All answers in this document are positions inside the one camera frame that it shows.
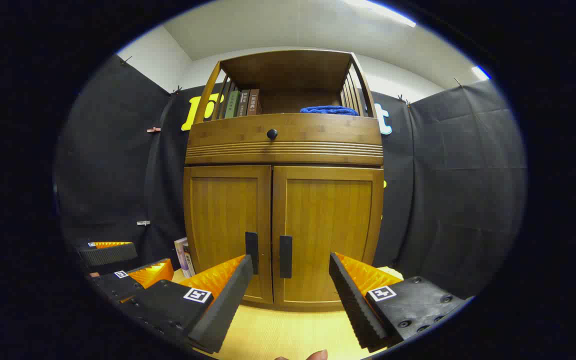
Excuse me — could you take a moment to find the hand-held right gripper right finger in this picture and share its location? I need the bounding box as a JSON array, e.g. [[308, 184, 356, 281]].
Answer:
[[329, 252, 470, 351]]

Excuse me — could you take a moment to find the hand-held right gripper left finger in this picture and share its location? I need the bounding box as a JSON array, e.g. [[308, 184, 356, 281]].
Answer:
[[118, 254, 254, 355]]

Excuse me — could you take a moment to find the wooden cabinet door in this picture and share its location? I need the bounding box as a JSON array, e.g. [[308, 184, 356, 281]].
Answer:
[[271, 166, 385, 308], [184, 165, 274, 305]]

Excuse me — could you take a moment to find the wooden double-door shoe cabinet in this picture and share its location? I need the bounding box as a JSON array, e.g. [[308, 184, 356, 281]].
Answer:
[[183, 49, 385, 312]]

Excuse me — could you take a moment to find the white and purple box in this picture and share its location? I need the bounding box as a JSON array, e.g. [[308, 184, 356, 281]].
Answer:
[[174, 237, 197, 279]]

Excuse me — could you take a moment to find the wooden drawer with black knob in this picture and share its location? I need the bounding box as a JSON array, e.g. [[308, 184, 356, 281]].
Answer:
[[185, 113, 384, 166]]

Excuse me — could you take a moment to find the blue folded towel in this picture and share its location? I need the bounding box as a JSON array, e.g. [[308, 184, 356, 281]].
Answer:
[[300, 105, 360, 117]]

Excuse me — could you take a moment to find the green book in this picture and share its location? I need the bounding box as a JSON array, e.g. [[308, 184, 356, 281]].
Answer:
[[224, 90, 242, 120]]

